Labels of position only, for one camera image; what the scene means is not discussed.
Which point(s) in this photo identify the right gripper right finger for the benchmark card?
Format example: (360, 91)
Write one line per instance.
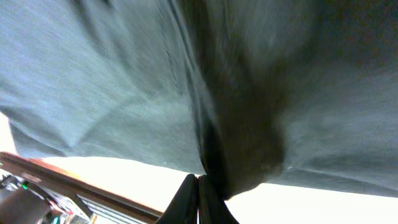
(212, 208)

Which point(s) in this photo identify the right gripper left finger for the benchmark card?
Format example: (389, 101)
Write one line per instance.
(183, 208)

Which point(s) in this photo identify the black t-shirt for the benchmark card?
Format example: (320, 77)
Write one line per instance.
(300, 93)

